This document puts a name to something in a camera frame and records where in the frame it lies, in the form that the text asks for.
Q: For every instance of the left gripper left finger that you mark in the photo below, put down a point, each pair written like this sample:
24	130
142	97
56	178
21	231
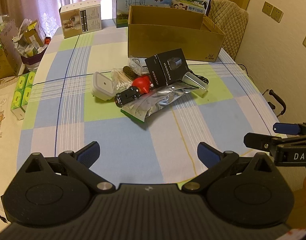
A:
78	163

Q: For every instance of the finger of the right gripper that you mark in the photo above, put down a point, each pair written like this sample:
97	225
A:
290	129
258	141

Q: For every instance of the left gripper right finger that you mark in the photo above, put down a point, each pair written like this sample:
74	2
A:
218	164

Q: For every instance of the white square container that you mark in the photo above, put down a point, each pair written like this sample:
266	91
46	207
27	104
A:
102	87

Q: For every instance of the silver foil pouch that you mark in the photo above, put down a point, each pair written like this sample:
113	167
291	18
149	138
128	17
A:
156	100

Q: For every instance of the black toy car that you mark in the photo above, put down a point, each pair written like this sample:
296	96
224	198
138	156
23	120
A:
126	96

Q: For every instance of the bag of cotton swabs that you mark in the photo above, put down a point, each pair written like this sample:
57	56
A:
120	81

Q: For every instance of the red toy figure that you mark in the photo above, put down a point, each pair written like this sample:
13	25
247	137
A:
143	83

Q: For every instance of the black product box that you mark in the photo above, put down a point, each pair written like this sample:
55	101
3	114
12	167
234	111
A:
167	67

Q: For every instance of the clear plastic bag with clips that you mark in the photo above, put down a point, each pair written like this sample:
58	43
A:
138	65

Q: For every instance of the translucent plastic cup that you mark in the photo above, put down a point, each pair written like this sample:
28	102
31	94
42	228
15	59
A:
201	86

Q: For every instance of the brown knitted hair scrunchie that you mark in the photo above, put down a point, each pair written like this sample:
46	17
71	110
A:
129	72

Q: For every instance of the green tissue pack stack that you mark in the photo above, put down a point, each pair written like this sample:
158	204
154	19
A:
22	94

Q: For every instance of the brown cardboard carton left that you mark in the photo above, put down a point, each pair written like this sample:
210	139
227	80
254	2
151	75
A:
10	61

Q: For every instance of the quilted beige chair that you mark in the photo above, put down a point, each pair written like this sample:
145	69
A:
232	20

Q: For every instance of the open box of clutter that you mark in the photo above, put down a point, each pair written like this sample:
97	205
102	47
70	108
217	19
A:
31	43

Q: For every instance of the white appliance product box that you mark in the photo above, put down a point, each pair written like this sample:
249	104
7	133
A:
80	18

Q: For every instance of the brown cardboard box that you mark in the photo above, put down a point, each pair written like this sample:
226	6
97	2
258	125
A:
154	30

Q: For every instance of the black trolley handle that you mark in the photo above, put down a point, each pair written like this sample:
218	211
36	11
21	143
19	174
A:
275	102

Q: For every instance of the wall socket pair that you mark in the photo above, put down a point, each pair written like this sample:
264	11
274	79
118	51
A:
274	13

